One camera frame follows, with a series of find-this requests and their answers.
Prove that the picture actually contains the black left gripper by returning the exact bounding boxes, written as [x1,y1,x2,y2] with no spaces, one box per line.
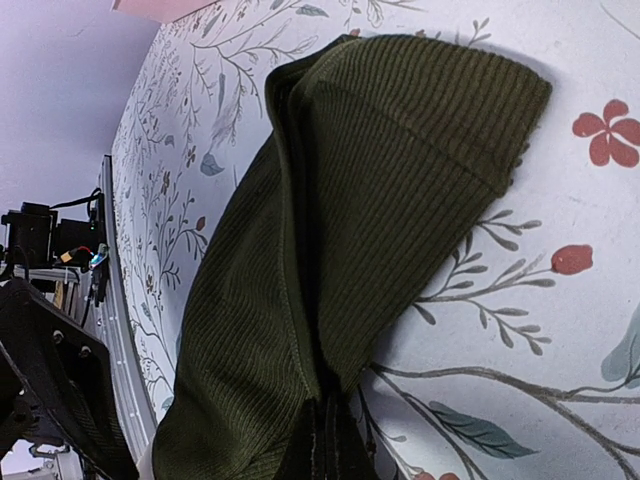
[1,278,139,479]

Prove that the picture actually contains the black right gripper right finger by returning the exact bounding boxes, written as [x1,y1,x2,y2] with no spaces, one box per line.
[324,394,379,480]

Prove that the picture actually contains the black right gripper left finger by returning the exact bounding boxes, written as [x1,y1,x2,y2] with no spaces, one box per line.
[279,399,329,480]

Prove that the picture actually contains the dark green underwear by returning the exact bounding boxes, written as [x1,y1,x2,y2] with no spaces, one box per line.
[151,35,552,479]

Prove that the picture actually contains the floral white table mat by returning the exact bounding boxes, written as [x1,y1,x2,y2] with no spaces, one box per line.
[111,1,639,479]

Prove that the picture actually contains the pink divided organizer box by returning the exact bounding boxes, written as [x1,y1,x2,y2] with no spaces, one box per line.
[112,0,215,24]

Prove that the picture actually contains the aluminium front rail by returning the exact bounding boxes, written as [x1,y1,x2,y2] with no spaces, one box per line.
[71,155,156,462]

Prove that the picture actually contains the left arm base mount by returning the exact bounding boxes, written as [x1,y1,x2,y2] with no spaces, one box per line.
[1,187,110,327]

